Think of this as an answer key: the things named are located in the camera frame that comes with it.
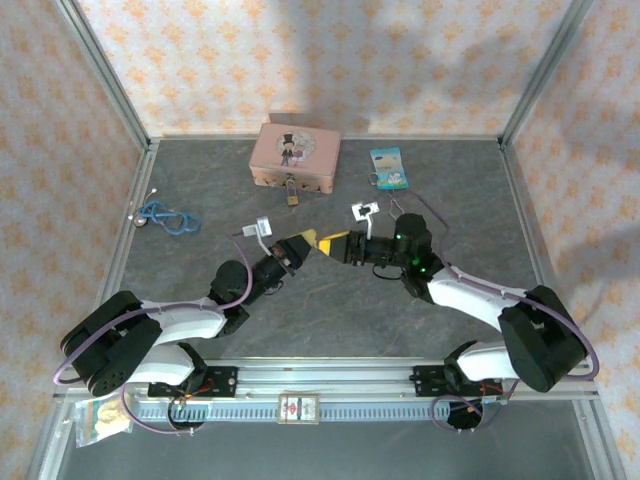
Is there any brass padlock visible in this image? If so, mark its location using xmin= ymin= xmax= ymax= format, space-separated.
xmin=284 ymin=172 xmax=302 ymax=207

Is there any pink tin box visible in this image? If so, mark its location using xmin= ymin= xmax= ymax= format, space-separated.
xmin=249 ymin=112 xmax=343 ymax=196

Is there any blue snack packet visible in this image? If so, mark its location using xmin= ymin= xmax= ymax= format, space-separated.
xmin=368 ymin=146 xmax=411 ymax=191

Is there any blue stethoscope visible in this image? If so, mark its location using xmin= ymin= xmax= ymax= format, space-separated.
xmin=128 ymin=187 xmax=202 ymax=236

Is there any clear plastic snack bag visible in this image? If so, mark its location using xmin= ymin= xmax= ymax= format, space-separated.
xmin=74 ymin=392 xmax=134 ymax=449

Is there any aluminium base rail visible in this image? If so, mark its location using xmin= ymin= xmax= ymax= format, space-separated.
xmin=53 ymin=356 xmax=599 ymax=401

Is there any aluminium side frame rail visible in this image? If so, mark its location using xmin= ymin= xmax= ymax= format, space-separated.
xmin=27 ymin=139 xmax=162 ymax=480
xmin=498 ymin=139 xmax=629 ymax=480

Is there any grey slotted cable duct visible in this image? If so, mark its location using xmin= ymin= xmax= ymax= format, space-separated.
xmin=133 ymin=398 xmax=454 ymax=424

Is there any aluminium frame post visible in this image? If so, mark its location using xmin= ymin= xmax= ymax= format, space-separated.
xmin=53 ymin=0 xmax=154 ymax=151
xmin=498 ymin=0 xmax=595 ymax=151

